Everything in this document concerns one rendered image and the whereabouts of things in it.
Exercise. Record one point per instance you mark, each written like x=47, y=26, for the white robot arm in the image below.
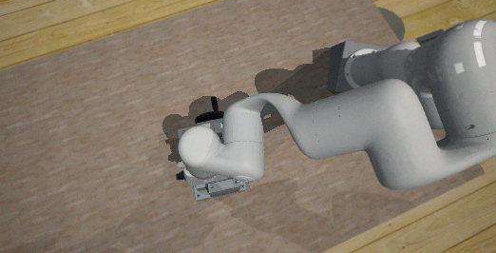
x=390, y=119

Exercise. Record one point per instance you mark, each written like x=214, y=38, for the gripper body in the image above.
x=191, y=180

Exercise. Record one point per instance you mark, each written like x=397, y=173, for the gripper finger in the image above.
x=180, y=176

